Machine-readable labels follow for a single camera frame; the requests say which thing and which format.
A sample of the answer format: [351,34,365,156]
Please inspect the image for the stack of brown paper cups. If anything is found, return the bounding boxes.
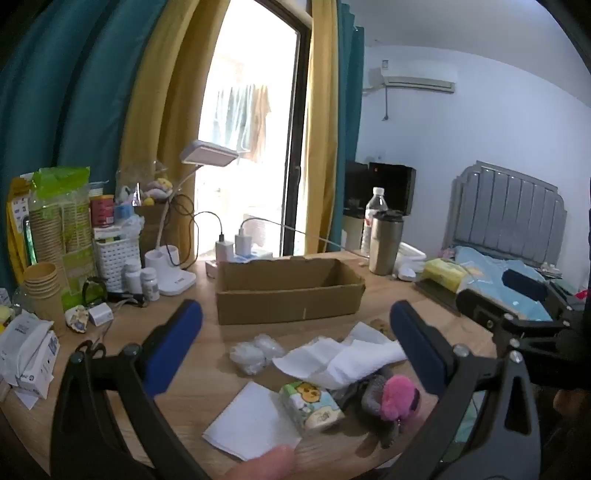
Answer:
[22,262,65,333]

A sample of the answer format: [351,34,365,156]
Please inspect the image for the white plastic item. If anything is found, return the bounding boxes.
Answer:
[393,242,428,281]

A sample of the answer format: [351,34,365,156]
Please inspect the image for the grey plush toy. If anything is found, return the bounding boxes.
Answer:
[330,367,421,449]

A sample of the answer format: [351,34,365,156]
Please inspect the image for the clear bag of plush toys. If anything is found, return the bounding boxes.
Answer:
[115,161,175,208]

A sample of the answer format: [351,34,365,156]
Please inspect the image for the white charging cable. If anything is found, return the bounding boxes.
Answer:
[239,217,370,259]

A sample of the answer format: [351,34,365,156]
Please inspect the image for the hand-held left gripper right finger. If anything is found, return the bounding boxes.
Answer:
[383,300,542,480]

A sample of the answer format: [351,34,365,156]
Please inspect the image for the clear water bottle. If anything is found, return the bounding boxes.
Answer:
[361,187,389,257]

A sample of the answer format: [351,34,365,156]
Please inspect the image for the white computer desk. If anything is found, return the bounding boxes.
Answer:
[342,215,370,252]

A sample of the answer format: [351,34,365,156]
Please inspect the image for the hanging clothes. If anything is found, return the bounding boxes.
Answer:
[212,83,273,162]

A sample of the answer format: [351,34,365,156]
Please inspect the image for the wide teal curtain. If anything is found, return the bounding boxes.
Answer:
[0,0,169,287]

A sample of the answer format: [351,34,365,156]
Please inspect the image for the grey padded headboard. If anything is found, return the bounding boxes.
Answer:
[443,161,568,273]

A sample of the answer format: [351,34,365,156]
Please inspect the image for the clear bag of cotton swabs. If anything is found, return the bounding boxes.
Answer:
[229,333,281,376]

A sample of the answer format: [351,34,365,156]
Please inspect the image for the white air conditioner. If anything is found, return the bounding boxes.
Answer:
[362,60,458,95]

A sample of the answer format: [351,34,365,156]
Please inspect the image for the black monitor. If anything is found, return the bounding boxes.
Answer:
[346,161,417,215]

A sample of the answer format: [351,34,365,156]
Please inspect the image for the brown paper bag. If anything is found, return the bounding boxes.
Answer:
[134,203,167,257]

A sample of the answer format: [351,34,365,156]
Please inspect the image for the small white adapter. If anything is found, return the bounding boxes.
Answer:
[88,304,114,326]

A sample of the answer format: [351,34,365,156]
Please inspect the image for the yellow snack bag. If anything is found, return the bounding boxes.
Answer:
[6,178,35,278]

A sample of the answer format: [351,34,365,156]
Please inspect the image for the narrow yellow curtain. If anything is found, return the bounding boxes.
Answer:
[305,0,342,254]

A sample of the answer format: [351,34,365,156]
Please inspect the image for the narrow teal curtain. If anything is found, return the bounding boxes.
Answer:
[335,0,365,252]

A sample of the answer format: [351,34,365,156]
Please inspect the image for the wide yellow curtain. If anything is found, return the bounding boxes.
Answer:
[117,0,232,264]

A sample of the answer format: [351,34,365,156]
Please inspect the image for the white desk lamp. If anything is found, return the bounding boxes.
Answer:
[144,140,240,296]

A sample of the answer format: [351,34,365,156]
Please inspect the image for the white pill bottle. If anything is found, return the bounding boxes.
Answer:
[124,260,144,296]
[141,268,161,302]

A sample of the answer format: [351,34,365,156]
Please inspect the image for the light blue blanket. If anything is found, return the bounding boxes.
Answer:
[443,247,568,321]

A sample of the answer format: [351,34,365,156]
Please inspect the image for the white plastic basket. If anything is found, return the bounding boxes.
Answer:
[93,236,141,294]

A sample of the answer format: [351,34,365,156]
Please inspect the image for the black door frame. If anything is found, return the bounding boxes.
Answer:
[277,14,315,257]

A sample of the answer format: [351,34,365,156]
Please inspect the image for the steel tumbler with black lid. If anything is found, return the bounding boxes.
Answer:
[368,210,404,276]

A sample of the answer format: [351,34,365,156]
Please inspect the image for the white plastic bag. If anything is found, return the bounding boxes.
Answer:
[117,215,146,238]

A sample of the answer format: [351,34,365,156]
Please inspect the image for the black scissors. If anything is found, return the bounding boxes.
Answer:
[74,339,107,361]

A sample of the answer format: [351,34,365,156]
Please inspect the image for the yellow tissue pack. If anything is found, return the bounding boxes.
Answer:
[422,258,468,292]

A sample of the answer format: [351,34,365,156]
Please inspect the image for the cartoon print tissue pack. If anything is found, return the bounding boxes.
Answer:
[279,379,346,433]

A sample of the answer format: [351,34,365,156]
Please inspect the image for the red can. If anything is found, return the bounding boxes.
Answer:
[90,194,116,227]

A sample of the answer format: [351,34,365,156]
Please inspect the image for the black charging cable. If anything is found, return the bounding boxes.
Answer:
[161,194,225,271]

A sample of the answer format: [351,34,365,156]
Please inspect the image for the white tissue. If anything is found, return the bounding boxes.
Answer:
[271,322,408,389]

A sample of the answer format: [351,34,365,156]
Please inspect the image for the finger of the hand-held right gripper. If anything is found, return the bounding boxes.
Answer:
[502,269,575,319]
[455,287,566,344]

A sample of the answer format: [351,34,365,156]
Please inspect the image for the green sleeve of paper cups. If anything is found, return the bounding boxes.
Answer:
[28,166,95,287]

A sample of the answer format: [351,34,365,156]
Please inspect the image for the white power strip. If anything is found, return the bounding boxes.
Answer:
[205,249,274,280]

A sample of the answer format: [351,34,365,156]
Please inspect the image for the person's left hand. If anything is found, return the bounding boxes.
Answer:
[224,445,296,480]

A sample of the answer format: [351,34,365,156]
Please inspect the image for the brown cardboard box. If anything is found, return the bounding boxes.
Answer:
[215,257,367,326]

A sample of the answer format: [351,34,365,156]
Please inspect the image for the white wet wipes pack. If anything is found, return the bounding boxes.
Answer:
[0,310,61,400]

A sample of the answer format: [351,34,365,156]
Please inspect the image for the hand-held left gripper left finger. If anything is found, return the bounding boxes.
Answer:
[50,299,213,480]

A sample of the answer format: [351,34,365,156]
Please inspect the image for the small cartoon figure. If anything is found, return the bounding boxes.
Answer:
[64,305,90,333]

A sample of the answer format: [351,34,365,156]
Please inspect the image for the white paper napkin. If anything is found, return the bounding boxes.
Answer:
[202,381,303,462]

